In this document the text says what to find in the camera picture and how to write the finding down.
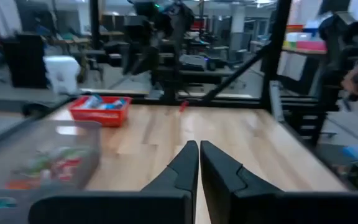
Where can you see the red plastic basket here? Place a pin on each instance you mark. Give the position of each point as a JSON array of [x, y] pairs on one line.
[[104, 116]]

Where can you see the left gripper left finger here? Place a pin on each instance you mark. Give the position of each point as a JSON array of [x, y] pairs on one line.
[[120, 208]]

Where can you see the person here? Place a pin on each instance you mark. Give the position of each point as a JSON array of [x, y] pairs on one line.
[[353, 46]]

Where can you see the black cabinet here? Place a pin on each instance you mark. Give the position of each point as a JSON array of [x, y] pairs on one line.
[[25, 60]]

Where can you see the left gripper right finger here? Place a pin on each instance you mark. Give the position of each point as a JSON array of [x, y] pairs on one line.
[[291, 208]]

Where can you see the black diagonal pole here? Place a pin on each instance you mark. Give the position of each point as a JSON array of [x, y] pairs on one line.
[[238, 73]]

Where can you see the white box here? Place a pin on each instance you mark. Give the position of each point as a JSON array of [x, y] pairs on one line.
[[62, 73]]

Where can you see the grey translucent plastic bin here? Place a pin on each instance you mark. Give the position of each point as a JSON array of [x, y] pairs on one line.
[[82, 140]]

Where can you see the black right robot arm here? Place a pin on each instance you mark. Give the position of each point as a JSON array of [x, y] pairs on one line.
[[166, 56]]

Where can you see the black metal table frame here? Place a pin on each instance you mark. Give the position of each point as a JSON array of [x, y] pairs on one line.
[[228, 102]]

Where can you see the red clip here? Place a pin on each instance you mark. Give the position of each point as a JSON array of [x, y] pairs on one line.
[[183, 105]]

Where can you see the shelf with colourful boxes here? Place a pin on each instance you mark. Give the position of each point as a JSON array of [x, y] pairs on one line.
[[304, 39]]

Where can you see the black vertical post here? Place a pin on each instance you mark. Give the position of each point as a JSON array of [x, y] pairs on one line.
[[94, 25], [275, 46]]

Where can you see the blue white candy bar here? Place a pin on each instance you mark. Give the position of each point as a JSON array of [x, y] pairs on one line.
[[92, 102], [113, 105]]

